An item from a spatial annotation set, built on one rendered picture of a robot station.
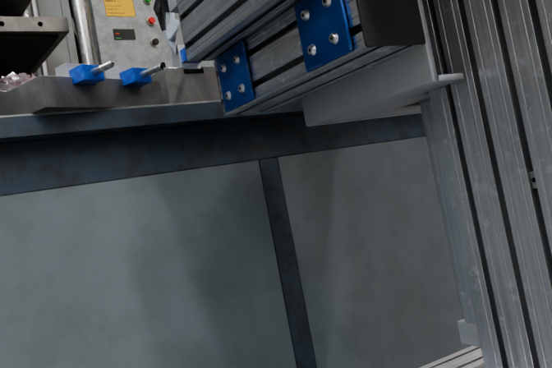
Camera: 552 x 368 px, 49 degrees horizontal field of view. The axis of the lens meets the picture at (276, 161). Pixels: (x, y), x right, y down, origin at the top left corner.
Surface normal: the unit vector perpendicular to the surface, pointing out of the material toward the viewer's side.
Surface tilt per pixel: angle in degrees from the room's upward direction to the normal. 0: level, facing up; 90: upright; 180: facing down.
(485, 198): 90
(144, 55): 90
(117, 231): 90
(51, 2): 90
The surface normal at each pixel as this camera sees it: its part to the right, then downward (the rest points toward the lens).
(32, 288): 0.55, -0.15
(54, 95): 0.77, -0.18
